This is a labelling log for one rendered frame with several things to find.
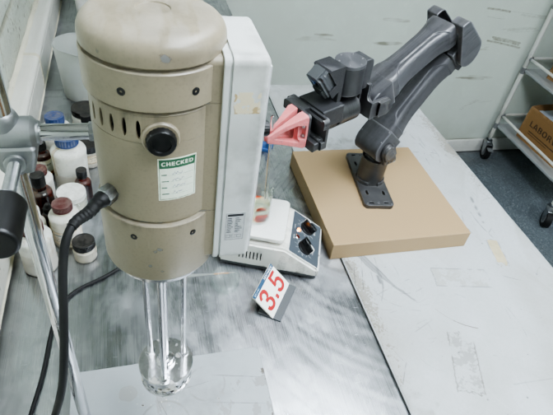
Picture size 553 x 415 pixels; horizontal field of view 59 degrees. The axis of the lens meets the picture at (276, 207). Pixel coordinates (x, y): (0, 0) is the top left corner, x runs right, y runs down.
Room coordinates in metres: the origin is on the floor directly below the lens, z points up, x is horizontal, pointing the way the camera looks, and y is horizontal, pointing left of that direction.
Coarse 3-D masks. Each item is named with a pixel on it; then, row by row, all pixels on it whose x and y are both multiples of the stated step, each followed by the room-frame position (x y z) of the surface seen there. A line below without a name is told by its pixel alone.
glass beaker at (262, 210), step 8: (264, 184) 0.74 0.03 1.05; (272, 184) 0.73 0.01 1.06; (256, 192) 0.74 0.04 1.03; (272, 192) 0.71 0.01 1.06; (256, 200) 0.69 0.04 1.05; (264, 200) 0.69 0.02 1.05; (256, 208) 0.69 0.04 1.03; (264, 208) 0.69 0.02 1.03; (256, 216) 0.69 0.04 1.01; (264, 216) 0.70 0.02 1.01
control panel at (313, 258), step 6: (294, 216) 0.76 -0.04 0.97; (300, 216) 0.77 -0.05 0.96; (294, 222) 0.74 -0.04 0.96; (300, 222) 0.75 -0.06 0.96; (312, 222) 0.78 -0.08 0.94; (294, 228) 0.72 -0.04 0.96; (300, 228) 0.74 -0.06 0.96; (318, 228) 0.77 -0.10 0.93; (294, 234) 0.71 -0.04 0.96; (300, 234) 0.72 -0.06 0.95; (318, 234) 0.75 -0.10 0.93; (294, 240) 0.69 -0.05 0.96; (300, 240) 0.70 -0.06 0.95; (312, 240) 0.72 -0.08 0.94; (318, 240) 0.74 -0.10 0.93; (294, 246) 0.68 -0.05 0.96; (318, 246) 0.72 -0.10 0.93; (294, 252) 0.66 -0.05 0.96; (300, 252) 0.67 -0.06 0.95; (306, 258) 0.67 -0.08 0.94; (312, 258) 0.68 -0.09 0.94; (312, 264) 0.66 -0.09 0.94
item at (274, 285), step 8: (272, 272) 0.63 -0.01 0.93; (272, 280) 0.61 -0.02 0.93; (280, 280) 0.62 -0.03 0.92; (264, 288) 0.58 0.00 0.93; (272, 288) 0.60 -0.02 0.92; (280, 288) 0.61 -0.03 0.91; (264, 296) 0.57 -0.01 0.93; (272, 296) 0.58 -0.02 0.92; (280, 296) 0.59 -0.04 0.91; (264, 304) 0.56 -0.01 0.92; (272, 304) 0.57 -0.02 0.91; (272, 312) 0.55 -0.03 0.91
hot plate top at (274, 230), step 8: (272, 200) 0.77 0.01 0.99; (280, 200) 0.78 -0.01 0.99; (272, 208) 0.75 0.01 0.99; (280, 208) 0.75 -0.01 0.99; (288, 208) 0.75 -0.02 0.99; (272, 216) 0.72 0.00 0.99; (280, 216) 0.73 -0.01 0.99; (288, 216) 0.73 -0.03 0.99; (256, 224) 0.69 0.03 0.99; (264, 224) 0.70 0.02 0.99; (272, 224) 0.70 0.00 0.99; (280, 224) 0.70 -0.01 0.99; (256, 232) 0.67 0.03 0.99; (264, 232) 0.67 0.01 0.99; (272, 232) 0.68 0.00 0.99; (280, 232) 0.68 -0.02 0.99; (264, 240) 0.66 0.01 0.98; (272, 240) 0.66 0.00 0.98; (280, 240) 0.66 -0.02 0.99
